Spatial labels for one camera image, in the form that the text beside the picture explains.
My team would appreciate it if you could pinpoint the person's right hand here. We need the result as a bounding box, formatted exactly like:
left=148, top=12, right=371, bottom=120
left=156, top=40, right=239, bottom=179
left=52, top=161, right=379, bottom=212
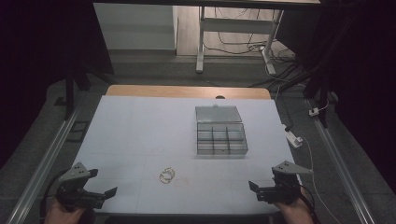
left=273, top=186, right=316, bottom=224

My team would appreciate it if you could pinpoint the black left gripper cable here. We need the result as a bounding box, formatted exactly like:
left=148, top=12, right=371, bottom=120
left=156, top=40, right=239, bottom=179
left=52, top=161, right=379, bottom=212
left=38, top=167, right=73, bottom=222

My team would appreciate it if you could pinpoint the clear plastic compartment box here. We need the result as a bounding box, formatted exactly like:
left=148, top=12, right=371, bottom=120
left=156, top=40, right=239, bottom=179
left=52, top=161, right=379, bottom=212
left=194, top=104, right=249, bottom=157

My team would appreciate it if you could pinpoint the white power strip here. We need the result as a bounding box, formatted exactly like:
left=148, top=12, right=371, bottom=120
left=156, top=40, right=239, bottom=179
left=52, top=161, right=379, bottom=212
left=281, top=123, right=304, bottom=149

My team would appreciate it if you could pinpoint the wooden table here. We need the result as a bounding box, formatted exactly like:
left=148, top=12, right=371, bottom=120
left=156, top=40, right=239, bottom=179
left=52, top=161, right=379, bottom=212
left=106, top=84, right=272, bottom=101

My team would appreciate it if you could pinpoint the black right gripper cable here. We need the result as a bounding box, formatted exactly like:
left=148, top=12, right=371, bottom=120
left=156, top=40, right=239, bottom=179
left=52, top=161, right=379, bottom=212
left=299, top=184, right=321, bottom=224

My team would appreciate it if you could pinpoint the white table mat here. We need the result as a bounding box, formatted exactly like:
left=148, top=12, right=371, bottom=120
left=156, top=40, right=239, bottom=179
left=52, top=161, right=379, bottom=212
left=73, top=94, right=301, bottom=217

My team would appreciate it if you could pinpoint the bundle of black floor cables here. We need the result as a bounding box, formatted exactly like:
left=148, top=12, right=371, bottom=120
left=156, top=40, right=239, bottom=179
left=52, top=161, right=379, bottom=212
left=202, top=7, right=307, bottom=94

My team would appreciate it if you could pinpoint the dark curtain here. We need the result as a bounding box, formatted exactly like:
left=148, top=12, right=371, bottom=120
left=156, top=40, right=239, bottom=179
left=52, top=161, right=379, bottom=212
left=276, top=0, right=396, bottom=194
left=0, top=0, right=114, bottom=171

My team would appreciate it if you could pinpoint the black metal stand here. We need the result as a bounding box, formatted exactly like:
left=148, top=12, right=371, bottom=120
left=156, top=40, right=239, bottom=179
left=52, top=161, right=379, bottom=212
left=63, top=59, right=94, bottom=121
left=302, top=62, right=332, bottom=129

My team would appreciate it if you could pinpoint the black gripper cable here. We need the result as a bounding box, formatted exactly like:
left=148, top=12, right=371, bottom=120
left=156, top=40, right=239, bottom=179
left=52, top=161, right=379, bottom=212
left=38, top=167, right=73, bottom=222
left=299, top=184, right=321, bottom=224

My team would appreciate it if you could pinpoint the white cabinet panel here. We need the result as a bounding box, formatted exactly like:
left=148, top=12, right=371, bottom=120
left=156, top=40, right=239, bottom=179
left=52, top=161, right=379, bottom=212
left=92, top=2, right=179, bottom=51

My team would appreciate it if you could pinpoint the white metal desk frame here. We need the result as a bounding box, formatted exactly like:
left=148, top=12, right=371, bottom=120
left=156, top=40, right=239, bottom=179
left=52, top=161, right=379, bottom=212
left=195, top=6, right=285, bottom=76

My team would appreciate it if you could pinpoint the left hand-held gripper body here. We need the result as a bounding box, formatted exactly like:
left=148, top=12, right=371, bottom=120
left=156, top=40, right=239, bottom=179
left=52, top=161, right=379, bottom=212
left=55, top=161, right=106, bottom=213

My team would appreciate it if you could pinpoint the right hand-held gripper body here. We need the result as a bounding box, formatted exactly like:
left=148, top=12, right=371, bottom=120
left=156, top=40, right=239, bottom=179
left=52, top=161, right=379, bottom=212
left=256, top=160, right=314, bottom=206

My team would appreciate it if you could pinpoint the thin white cable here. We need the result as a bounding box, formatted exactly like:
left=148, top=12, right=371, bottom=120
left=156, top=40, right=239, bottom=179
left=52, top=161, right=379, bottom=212
left=300, top=135, right=344, bottom=224

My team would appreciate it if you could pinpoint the person's left hand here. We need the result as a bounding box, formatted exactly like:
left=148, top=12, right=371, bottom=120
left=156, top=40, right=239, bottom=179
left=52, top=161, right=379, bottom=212
left=44, top=198, right=87, bottom=224

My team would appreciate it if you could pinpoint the aluminium floor rail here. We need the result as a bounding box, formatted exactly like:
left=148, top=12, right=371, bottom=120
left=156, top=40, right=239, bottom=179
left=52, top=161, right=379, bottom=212
left=5, top=105, right=82, bottom=224
left=306, top=99, right=378, bottom=224

